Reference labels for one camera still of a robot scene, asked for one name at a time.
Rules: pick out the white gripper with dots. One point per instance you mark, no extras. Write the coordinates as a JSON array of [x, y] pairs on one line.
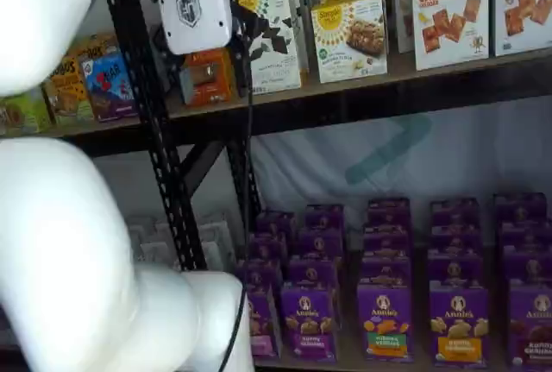
[[194, 5]]

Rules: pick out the purple Annie's box pink patch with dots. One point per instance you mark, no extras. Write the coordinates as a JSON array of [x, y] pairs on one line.
[[267, 324]]

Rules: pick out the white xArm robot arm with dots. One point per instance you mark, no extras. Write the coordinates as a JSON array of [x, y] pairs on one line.
[[64, 238]]

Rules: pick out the orange snack box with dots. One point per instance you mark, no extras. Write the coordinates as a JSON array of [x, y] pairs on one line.
[[215, 87]]

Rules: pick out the blue Zbar snack box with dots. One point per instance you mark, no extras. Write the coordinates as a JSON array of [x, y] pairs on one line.
[[110, 83]]

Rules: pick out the yellow brown snack box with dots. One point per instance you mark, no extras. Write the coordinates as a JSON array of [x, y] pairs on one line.
[[69, 87]]

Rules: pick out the green snack box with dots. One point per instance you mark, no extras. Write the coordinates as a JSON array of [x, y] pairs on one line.
[[23, 113]]

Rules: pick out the orange pretzel crackers box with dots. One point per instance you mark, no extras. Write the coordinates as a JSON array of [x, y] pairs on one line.
[[401, 9]]

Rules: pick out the white crackers box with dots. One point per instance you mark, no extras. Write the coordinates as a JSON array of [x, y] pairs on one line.
[[450, 22]]

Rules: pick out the purple Annie's box violet patch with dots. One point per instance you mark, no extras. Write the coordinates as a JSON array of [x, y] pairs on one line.
[[308, 324]]

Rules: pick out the purple Annie's box green patch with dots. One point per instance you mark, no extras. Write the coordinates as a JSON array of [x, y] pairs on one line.
[[385, 324]]

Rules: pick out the blue pretzel crackers box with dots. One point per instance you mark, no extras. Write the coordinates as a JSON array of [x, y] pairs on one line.
[[526, 9]]

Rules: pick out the purple Annie's box yellow patch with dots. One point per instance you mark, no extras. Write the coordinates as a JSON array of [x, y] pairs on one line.
[[458, 329]]

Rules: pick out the purple Annie's box brown patch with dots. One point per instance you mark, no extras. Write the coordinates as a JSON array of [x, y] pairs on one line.
[[532, 324]]

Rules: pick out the black metal shelving rack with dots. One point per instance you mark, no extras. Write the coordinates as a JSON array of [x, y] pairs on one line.
[[123, 22], [388, 106]]

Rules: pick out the white patterned carton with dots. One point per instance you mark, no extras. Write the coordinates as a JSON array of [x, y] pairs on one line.
[[215, 238], [153, 238]]

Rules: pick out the white cloth backdrop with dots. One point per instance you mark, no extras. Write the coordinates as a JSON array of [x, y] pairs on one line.
[[474, 152]]

